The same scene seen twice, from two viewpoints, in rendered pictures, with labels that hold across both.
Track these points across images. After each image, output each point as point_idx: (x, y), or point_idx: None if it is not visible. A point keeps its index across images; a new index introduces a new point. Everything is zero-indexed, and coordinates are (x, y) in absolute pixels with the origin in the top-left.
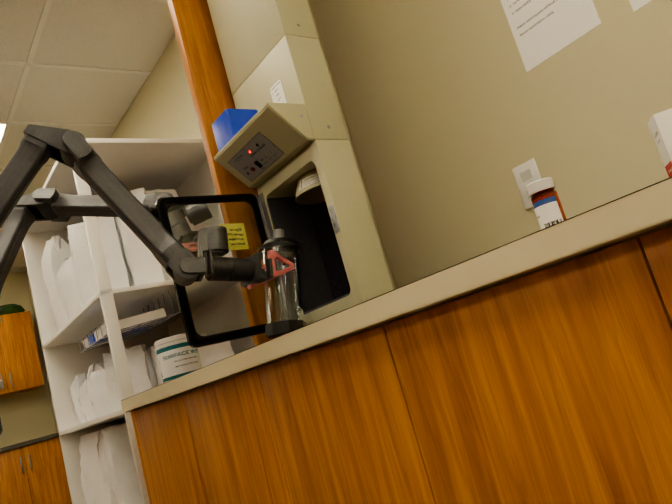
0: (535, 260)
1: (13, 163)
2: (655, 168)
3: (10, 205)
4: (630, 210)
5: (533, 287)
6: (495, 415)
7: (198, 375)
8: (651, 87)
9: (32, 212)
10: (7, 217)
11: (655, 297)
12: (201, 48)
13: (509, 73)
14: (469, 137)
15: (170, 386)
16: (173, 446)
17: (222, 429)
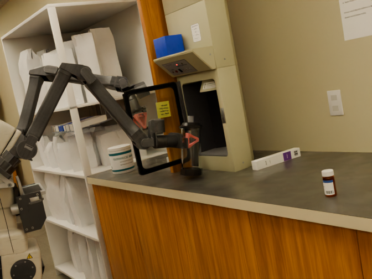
0: (316, 220)
1: (55, 85)
2: None
3: (54, 109)
4: (352, 221)
5: (314, 225)
6: (291, 263)
7: (142, 187)
8: None
9: (41, 75)
10: (29, 81)
11: (357, 248)
12: None
13: (335, 36)
14: (305, 63)
15: (123, 185)
16: (120, 210)
17: (153, 215)
